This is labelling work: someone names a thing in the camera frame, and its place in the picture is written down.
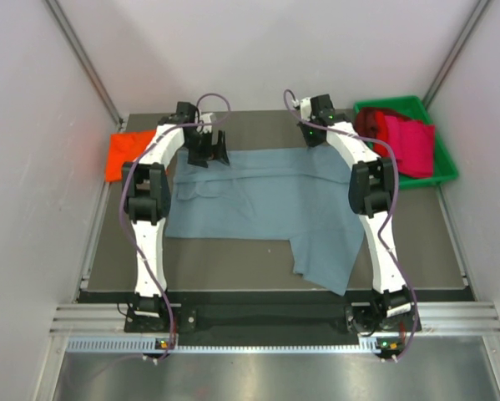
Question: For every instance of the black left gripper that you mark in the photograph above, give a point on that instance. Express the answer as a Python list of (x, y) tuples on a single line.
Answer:
[(200, 159)]

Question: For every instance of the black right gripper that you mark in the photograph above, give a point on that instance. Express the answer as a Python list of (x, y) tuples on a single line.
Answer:
[(309, 142)]

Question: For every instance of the blue grey t shirt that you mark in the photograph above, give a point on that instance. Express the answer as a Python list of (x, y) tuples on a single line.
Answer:
[(294, 194)]

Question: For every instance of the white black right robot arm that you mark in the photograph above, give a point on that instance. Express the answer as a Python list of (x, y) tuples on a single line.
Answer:
[(372, 194)]

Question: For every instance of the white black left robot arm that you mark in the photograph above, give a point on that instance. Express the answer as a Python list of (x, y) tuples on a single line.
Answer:
[(145, 204)]

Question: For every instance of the dark red t shirt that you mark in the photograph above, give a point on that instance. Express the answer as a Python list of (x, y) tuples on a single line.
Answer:
[(365, 120)]

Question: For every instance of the orange folded t shirt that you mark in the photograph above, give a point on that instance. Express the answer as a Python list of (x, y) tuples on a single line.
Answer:
[(125, 147)]

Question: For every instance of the pink t shirt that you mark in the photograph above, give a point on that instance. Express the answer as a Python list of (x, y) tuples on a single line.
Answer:
[(417, 142)]

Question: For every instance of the green plastic bin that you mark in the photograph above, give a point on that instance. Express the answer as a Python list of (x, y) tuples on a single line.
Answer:
[(411, 106)]

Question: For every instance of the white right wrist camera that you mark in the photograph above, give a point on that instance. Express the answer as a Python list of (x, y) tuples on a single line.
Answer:
[(303, 106)]

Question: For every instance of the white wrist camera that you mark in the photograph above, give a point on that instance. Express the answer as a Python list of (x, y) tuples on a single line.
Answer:
[(303, 106), (206, 122)]

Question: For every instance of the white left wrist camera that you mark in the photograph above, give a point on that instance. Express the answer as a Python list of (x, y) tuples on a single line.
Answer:
[(206, 122)]

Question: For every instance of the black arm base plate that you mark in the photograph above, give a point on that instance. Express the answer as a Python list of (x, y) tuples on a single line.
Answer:
[(202, 318)]

